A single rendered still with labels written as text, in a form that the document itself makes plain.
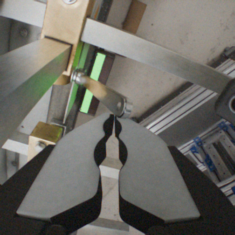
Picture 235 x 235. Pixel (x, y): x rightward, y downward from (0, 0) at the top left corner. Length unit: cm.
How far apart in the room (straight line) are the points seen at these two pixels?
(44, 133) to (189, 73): 27
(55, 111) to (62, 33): 29
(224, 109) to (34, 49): 21
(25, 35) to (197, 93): 86
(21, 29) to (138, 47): 37
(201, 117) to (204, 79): 89
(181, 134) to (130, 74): 50
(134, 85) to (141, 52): 95
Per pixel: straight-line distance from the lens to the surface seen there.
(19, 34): 56
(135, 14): 103
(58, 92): 47
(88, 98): 46
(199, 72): 29
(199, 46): 123
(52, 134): 36
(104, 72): 43
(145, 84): 121
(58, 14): 25
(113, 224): 61
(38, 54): 18
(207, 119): 120
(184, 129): 119
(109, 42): 25
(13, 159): 82
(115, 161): 40
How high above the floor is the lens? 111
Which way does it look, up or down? 58 degrees down
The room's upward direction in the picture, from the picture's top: 180 degrees counter-clockwise
